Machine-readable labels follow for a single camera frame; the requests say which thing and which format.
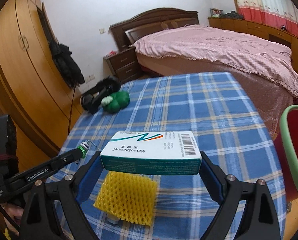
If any small green bottle cap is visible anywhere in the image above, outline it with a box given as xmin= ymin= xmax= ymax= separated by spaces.
xmin=78 ymin=141 xmax=90 ymax=159

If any white green medicine box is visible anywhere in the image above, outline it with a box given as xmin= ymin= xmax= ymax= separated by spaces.
xmin=100 ymin=131 xmax=202 ymax=176

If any person's left hand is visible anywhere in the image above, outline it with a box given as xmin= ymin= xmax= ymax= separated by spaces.
xmin=1 ymin=203 xmax=24 ymax=225

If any red bin with green rim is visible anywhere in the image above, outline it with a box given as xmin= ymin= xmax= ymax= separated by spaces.
xmin=274 ymin=105 xmax=298 ymax=202

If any wooden wardrobe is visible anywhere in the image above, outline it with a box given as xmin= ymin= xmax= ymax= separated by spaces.
xmin=0 ymin=0 xmax=82 ymax=157

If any blue plaid blanket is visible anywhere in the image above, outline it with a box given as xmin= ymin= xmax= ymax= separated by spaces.
xmin=63 ymin=73 xmax=286 ymax=239

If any black jacket hanging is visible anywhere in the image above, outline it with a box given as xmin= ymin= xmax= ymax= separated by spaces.
xmin=49 ymin=41 xmax=85 ymax=88

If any green clover-shaped toy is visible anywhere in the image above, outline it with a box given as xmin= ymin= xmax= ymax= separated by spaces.
xmin=101 ymin=90 xmax=130 ymax=114

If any pink bedspread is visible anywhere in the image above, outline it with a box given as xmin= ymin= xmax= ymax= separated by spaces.
xmin=133 ymin=24 xmax=298 ymax=98

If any dark wooden nightstand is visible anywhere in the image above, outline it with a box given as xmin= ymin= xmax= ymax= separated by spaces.
xmin=103 ymin=47 xmax=143 ymax=84

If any long wooden cabinet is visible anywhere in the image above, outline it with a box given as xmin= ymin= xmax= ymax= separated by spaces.
xmin=208 ymin=17 xmax=298 ymax=73

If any dark wooden headboard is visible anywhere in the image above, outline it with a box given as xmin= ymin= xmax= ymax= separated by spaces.
xmin=109 ymin=8 xmax=199 ymax=51

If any dark clothes pile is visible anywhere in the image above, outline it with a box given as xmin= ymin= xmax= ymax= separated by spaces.
xmin=219 ymin=11 xmax=244 ymax=20

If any floral red-bottom curtain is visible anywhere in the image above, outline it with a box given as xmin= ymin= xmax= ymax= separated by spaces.
xmin=236 ymin=0 xmax=298 ymax=37

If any small photo frame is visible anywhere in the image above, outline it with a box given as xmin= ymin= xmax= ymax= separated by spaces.
xmin=210 ymin=8 xmax=223 ymax=17

